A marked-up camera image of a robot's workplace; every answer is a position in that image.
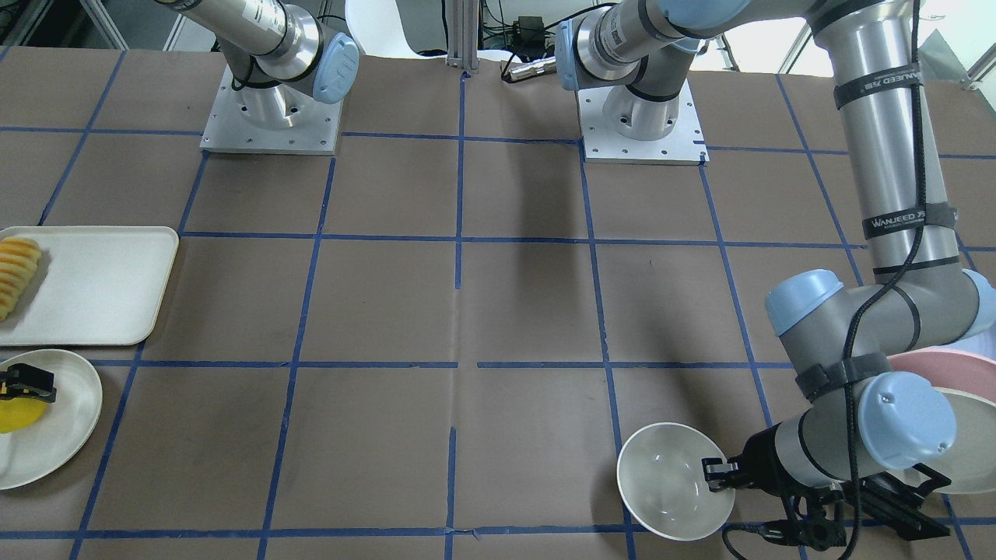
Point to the sliced yellow fruit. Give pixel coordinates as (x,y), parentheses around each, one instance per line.
(20,257)

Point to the aluminium frame post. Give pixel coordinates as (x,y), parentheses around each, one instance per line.
(461,28)

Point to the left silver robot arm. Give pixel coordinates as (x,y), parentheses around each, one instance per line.
(864,419)

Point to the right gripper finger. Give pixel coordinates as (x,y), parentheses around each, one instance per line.
(27,381)

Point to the black plate rack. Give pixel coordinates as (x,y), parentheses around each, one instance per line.
(898,505)

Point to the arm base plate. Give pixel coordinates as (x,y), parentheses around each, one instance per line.
(618,127)
(274,121)

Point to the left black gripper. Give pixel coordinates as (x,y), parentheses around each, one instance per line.
(762,460)

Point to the white rectangular tray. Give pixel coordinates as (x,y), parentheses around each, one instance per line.
(96,285)

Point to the yellow lemon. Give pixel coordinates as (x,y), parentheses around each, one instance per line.
(19,413)

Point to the pink plate in rack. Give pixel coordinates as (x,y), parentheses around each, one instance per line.
(952,368)

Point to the beige plate in rack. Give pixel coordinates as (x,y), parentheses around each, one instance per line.
(970,463)

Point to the white round plate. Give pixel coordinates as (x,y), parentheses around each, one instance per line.
(28,454)

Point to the white ceramic bowl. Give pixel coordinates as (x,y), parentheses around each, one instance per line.
(662,483)

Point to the white chair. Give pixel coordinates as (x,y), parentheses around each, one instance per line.
(397,29)

